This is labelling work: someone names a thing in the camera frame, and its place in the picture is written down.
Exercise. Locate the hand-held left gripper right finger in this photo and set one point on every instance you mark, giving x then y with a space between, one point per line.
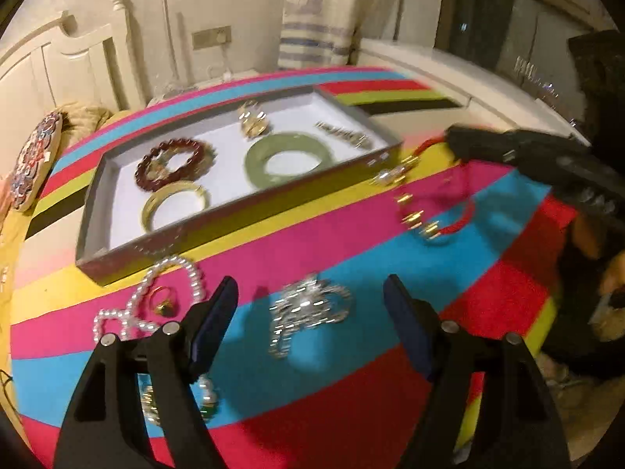
405 317

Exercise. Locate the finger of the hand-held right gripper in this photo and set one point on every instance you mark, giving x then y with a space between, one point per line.
481 152
486 137

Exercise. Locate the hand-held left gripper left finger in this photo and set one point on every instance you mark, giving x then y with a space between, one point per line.
215 322

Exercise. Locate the wide gold bangle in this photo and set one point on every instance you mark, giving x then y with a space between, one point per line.
151 205

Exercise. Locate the green jade bangle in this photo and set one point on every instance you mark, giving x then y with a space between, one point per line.
259 166

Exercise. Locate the grey cardboard tray box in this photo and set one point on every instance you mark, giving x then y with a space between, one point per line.
224 156

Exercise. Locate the gold openwork cuff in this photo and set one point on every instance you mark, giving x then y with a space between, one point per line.
254 124

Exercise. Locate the person's right hand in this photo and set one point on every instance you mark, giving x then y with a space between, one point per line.
610 273

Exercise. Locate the white window ledge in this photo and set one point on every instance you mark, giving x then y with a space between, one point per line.
439 68

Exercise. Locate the colourful striped blanket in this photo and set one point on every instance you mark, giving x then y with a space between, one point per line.
342 254

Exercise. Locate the green jade pendant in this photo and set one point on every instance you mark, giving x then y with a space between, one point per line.
209 413

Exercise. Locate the striped printed curtain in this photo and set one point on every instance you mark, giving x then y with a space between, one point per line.
312 34

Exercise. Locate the embroidered round pillow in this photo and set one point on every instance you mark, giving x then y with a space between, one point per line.
36 161

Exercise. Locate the yellow pillow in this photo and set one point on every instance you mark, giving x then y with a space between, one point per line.
88 117

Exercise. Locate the white wooden headboard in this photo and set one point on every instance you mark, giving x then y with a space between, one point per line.
73 68

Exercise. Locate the wall socket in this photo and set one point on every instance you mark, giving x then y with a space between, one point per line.
210 38

